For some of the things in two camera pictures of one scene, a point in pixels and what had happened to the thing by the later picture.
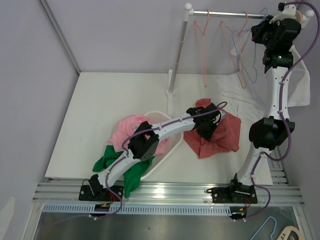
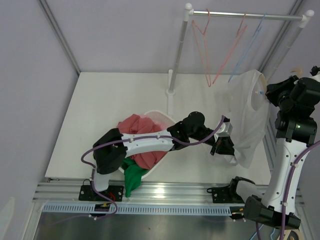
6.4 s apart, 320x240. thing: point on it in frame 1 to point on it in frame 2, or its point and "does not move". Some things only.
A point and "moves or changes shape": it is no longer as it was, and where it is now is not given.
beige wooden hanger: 298,16 to 265,86
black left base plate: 95,191 does not move
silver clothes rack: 189,12 does not move
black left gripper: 207,136 to 224,146
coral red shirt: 226,136 to 134,124
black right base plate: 236,194 does not move
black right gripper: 257,31 to 273,90
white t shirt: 247,89 moves or changes shape
